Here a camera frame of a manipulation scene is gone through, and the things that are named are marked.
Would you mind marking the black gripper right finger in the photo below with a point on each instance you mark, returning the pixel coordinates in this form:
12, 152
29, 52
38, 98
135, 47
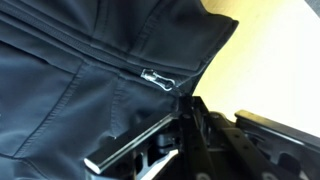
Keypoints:
293, 153

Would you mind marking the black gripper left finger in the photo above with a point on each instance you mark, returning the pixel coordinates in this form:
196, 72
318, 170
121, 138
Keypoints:
137, 151

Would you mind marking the black zip-up jacket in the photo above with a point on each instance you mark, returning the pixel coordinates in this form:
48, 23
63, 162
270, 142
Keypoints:
75, 74

